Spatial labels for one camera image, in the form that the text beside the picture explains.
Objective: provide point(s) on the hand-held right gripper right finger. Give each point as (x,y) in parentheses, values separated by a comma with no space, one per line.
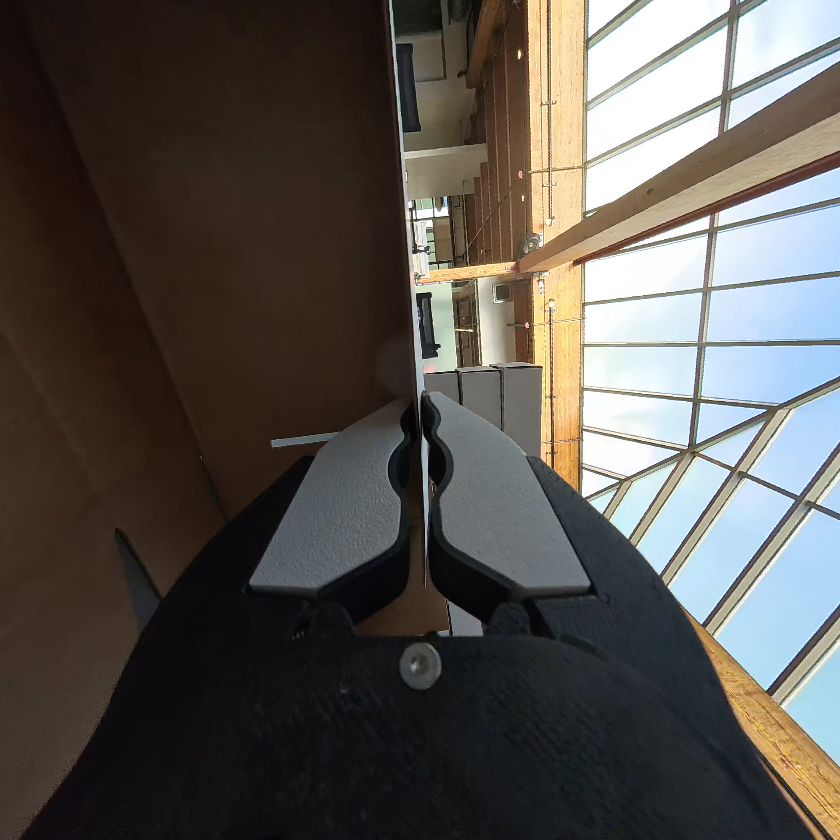
(505,518)

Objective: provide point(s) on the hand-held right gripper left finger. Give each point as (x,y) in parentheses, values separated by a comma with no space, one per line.
(334,512)

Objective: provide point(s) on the white cardboard box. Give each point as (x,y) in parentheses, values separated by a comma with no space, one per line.
(197,262)

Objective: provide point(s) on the stack of white cardboard boxes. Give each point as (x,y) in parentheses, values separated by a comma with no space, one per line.
(518,400)

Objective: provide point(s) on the black screen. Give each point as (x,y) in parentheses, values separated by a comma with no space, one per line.
(426,325)

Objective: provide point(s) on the wooden roof beam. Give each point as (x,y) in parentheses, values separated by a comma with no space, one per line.
(689,177)

